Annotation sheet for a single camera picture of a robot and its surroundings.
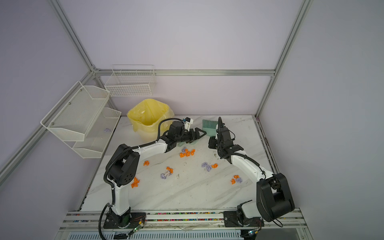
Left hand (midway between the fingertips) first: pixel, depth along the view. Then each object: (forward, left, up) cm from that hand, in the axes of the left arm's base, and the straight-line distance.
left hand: (203, 134), depth 88 cm
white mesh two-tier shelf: (0, +66, +11) cm, 67 cm away
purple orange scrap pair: (-14, -4, -16) cm, 21 cm away
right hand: (-2, -4, -1) cm, 5 cm away
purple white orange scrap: (-17, +21, -16) cm, 32 cm away
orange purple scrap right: (-20, -21, -17) cm, 34 cm away
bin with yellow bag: (+18, +39, -4) cm, 43 cm away
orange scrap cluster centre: (-3, +10, -17) cm, 20 cm away
